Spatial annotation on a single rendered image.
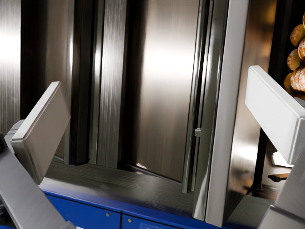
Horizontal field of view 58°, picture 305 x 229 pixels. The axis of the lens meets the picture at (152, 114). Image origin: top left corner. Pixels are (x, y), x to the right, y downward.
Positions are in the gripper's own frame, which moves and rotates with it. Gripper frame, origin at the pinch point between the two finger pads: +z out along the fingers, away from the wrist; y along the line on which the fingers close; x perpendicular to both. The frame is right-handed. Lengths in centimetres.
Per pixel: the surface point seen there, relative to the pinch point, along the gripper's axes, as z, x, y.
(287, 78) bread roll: 99, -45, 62
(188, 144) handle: 17.7, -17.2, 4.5
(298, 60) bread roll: 100, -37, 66
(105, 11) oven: 41.6, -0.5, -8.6
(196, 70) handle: 21.7, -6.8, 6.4
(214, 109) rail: 14.7, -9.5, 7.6
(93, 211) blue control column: 23.5, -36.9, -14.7
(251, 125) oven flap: 20.4, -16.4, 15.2
